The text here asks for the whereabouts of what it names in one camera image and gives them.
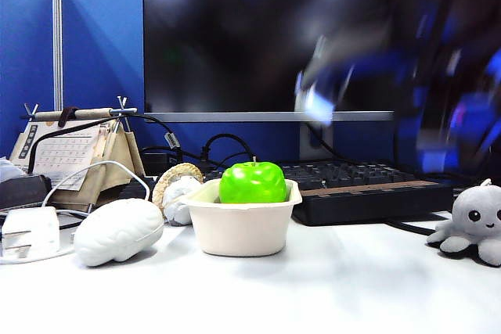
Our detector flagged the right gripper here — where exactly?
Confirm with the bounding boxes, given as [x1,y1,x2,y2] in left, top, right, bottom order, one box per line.
[295,34,388,124]

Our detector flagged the grey octopus plush keyring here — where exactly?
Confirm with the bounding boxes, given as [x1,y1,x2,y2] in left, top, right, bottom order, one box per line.
[426,178,501,268]

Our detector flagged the black AOC monitor silver bezel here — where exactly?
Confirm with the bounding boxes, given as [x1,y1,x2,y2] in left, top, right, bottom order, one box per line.
[143,0,396,163]

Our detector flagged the green apple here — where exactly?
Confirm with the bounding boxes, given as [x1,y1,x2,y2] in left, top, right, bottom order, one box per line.
[218,156,287,205]

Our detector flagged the black wood-top power strip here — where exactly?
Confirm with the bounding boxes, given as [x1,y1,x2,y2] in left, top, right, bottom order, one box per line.
[291,179,456,228]

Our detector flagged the cream paper bowl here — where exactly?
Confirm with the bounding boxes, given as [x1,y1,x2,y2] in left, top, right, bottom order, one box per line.
[182,178,303,257]

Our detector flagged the white figurine with straw hat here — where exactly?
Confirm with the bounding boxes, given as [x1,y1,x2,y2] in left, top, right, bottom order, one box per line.
[151,162,204,226]

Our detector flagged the black power adapter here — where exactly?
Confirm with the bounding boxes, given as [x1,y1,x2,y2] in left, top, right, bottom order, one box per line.
[139,146,185,177]

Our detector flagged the wooden rod with metal clips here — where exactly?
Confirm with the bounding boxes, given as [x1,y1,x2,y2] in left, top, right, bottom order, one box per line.
[19,95,139,128]

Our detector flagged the beige desk calendar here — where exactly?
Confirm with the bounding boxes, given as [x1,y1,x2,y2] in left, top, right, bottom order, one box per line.
[8,113,146,213]

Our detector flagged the white brain stress toy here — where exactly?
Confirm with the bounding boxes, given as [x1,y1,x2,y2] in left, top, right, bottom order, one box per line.
[73,197,164,268]

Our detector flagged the white plastic bag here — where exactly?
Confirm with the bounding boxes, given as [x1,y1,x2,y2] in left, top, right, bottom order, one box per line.
[0,157,27,183]

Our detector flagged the black box device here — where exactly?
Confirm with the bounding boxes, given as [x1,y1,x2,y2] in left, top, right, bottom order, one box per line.
[0,174,52,210]

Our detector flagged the black monitor cable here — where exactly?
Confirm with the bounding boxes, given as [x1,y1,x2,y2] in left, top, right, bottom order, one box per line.
[308,122,346,161]

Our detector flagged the black looping cable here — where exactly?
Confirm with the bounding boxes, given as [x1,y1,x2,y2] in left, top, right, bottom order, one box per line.
[200,132,256,167]

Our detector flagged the black power strip cable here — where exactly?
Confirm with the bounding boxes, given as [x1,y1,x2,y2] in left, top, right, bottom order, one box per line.
[385,217,438,236]

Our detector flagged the black cable with label tag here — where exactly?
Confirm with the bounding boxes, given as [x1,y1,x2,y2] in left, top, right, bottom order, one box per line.
[27,112,185,175]

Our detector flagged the aluminium partition frame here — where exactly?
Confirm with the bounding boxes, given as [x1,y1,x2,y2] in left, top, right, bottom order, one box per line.
[23,0,144,112]

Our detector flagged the white charger cable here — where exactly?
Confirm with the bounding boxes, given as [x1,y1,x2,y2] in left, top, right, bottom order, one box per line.
[0,160,152,265]

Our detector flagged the white USB wall charger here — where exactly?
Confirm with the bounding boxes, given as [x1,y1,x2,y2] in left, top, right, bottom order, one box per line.
[0,206,60,261]

